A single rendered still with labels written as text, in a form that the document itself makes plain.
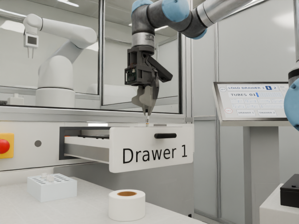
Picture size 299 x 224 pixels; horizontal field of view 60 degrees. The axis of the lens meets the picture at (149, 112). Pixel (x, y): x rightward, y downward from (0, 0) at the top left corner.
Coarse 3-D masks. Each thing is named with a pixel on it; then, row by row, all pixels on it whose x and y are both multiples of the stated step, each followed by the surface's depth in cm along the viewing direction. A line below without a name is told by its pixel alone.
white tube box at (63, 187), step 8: (32, 176) 68; (40, 176) 69; (56, 176) 69; (64, 176) 69; (32, 184) 63; (40, 184) 58; (48, 184) 59; (56, 184) 60; (64, 184) 61; (72, 184) 62; (32, 192) 63; (40, 192) 58; (48, 192) 59; (56, 192) 60; (64, 192) 61; (72, 192) 62; (40, 200) 58; (48, 200) 59
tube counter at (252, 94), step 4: (248, 92) 148; (252, 92) 148; (256, 92) 148; (260, 92) 148; (264, 92) 148; (268, 92) 147; (272, 92) 147; (276, 92) 147; (280, 92) 147; (252, 96) 145; (256, 96) 145; (260, 96) 145; (264, 96) 145; (268, 96) 145; (272, 96) 145; (276, 96) 145; (280, 96) 145
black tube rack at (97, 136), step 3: (78, 135) 90; (81, 135) 89; (84, 135) 89; (87, 135) 88; (90, 135) 89; (93, 135) 88; (96, 135) 88; (99, 135) 89; (102, 135) 88; (105, 135) 88; (108, 135) 88; (96, 138) 82; (102, 138) 77; (105, 138) 76
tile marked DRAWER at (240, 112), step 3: (237, 111) 138; (240, 111) 138; (243, 111) 138; (246, 111) 138; (249, 111) 138; (252, 111) 138; (240, 114) 136; (243, 114) 136; (246, 114) 136; (249, 114) 136; (252, 114) 136; (255, 114) 136
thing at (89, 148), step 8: (72, 136) 92; (64, 144) 89; (72, 144) 84; (80, 144) 80; (88, 144) 76; (96, 144) 72; (104, 144) 69; (64, 152) 88; (72, 152) 83; (80, 152) 79; (88, 152) 75; (96, 152) 71; (104, 152) 68; (96, 160) 72; (104, 160) 68
